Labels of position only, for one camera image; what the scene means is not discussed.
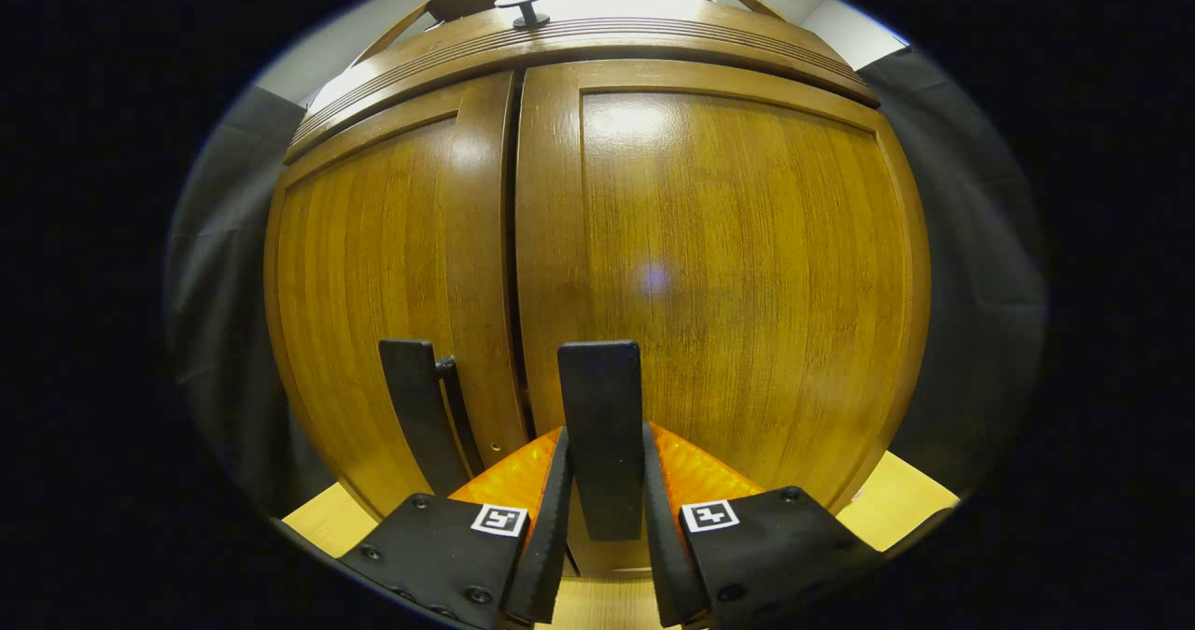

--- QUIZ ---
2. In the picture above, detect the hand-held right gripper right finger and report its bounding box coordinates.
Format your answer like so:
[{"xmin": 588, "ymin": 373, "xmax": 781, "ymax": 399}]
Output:
[{"xmin": 641, "ymin": 422, "xmax": 883, "ymax": 629}]

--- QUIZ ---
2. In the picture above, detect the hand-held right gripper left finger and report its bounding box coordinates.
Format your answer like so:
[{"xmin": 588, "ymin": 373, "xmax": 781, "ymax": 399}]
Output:
[{"xmin": 336, "ymin": 427, "xmax": 575, "ymax": 630}]

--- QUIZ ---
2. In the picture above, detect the black door handle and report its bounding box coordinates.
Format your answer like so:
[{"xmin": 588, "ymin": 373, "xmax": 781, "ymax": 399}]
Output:
[
  {"xmin": 558, "ymin": 340, "xmax": 645, "ymax": 543},
  {"xmin": 378, "ymin": 339, "xmax": 486, "ymax": 497}
]

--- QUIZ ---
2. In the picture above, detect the wooden cabinet door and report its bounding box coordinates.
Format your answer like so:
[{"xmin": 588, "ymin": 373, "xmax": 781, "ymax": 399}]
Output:
[
  {"xmin": 515, "ymin": 59, "xmax": 932, "ymax": 575},
  {"xmin": 264, "ymin": 70, "xmax": 531, "ymax": 519}
]

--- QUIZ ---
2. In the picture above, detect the wooden cabinet drawer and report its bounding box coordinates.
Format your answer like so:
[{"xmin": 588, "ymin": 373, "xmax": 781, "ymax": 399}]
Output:
[{"xmin": 284, "ymin": 3, "xmax": 880, "ymax": 166}]

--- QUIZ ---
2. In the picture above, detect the black backdrop cloth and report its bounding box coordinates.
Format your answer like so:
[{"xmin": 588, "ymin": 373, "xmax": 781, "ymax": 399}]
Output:
[{"xmin": 166, "ymin": 47, "xmax": 1048, "ymax": 519}]

